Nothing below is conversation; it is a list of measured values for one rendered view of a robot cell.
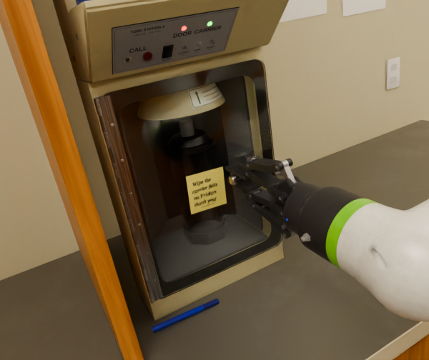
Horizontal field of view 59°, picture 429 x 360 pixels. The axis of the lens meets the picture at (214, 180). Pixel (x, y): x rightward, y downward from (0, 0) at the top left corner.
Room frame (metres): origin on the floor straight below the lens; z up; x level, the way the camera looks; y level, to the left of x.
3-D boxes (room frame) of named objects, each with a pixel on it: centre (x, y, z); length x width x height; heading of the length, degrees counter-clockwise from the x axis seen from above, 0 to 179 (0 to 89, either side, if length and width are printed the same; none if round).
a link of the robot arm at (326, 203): (0.43, -0.15, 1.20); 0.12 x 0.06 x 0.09; 114
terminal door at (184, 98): (0.66, 0.01, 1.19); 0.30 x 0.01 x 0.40; 114
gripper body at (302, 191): (0.49, -0.12, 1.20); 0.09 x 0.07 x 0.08; 24
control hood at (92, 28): (0.61, -0.01, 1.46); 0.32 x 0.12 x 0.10; 115
